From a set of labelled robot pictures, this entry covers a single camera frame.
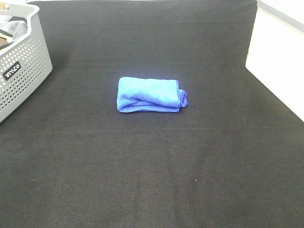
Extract blue microfiber towel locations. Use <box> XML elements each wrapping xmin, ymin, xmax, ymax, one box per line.
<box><xmin>117</xmin><ymin>77</ymin><xmax>188</xmax><ymax>113</ymax></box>

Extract black tablecloth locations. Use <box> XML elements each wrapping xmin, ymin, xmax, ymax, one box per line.
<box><xmin>0</xmin><ymin>0</ymin><xmax>304</xmax><ymax>228</ymax></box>

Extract white plastic storage box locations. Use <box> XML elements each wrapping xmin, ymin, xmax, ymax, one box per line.
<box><xmin>246</xmin><ymin>0</ymin><xmax>304</xmax><ymax>119</ymax></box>

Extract grey perforated plastic basket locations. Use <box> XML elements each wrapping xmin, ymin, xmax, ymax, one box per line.
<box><xmin>0</xmin><ymin>2</ymin><xmax>53</xmax><ymax>121</ymax></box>

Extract grey towel in basket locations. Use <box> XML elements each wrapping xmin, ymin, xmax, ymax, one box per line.
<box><xmin>0</xmin><ymin>20</ymin><xmax>28</xmax><ymax>43</ymax></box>

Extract brown and yellow cloths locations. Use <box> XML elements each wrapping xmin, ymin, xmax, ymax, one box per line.
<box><xmin>0</xmin><ymin>30</ymin><xmax>13</xmax><ymax>50</ymax></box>

